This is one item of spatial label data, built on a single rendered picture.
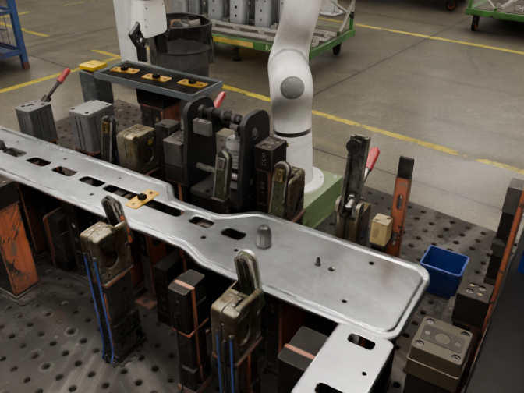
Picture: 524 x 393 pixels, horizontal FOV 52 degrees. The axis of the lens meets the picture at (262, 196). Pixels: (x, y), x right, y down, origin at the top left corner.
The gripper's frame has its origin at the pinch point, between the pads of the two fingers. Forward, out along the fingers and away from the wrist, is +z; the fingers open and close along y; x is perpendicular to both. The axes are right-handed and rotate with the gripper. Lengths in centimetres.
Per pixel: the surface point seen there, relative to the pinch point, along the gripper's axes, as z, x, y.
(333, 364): 23, 80, 59
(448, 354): 17, 96, 54
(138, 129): 15.3, 6.1, 16.4
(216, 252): 23, 48, 43
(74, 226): 35, 1, 39
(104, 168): 23.2, 2.5, 27.2
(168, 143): 16.1, 17.6, 18.6
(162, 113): 15.8, 4.1, 3.6
